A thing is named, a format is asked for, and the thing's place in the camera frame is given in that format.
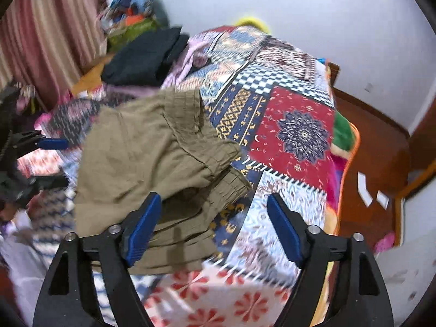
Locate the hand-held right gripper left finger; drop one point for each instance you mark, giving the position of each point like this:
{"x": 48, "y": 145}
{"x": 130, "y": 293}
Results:
{"x": 143, "y": 224}

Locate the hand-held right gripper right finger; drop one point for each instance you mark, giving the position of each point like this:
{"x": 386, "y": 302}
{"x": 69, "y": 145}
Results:
{"x": 284, "y": 231}

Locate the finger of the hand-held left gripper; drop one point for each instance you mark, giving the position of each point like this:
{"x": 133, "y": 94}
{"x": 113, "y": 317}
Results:
{"x": 54, "y": 144}
{"x": 47, "y": 182}

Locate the khaki pants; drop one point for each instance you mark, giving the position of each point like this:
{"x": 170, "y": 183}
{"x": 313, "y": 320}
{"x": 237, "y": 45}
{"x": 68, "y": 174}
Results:
{"x": 136, "y": 163}

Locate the brown cardboard box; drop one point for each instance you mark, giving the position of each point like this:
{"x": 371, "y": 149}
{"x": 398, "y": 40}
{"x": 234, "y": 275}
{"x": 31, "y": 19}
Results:
{"x": 90, "y": 78}

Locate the white printed bedsheet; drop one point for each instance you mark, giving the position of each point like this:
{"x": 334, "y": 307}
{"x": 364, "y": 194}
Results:
{"x": 20, "y": 262}

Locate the large white paper sheet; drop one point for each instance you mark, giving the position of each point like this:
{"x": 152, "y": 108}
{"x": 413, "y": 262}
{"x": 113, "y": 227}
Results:
{"x": 365, "y": 189}

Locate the patchwork printed blanket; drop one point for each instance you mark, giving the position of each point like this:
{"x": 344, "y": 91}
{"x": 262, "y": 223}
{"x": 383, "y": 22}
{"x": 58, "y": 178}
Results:
{"x": 296, "y": 133}

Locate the pink item on floor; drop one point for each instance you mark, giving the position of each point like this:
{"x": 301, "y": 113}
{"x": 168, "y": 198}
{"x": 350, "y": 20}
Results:
{"x": 384, "y": 242}

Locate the small white paper sheet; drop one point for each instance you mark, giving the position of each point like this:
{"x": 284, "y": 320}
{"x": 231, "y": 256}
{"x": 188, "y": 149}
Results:
{"x": 383, "y": 200}

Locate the striped pink curtain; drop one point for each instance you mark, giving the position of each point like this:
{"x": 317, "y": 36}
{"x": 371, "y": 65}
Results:
{"x": 51, "y": 34}

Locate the black folded clothing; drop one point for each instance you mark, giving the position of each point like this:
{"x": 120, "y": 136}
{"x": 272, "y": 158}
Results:
{"x": 143, "y": 58}

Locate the pink striped cloth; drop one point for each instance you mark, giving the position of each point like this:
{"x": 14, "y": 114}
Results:
{"x": 185, "y": 58}

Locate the colourful cloth bag pile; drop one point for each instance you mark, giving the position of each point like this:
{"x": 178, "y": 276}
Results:
{"x": 133, "y": 5}

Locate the wooden bed headboard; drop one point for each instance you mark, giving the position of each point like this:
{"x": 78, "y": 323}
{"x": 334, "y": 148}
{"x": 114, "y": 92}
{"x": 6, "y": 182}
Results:
{"x": 334, "y": 75}

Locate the yellow plush item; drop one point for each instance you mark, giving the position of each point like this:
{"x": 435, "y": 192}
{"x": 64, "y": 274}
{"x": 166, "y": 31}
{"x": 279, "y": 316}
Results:
{"x": 252, "y": 24}

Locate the white wall outlet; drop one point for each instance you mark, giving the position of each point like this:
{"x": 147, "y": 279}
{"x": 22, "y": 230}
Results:
{"x": 368, "y": 88}

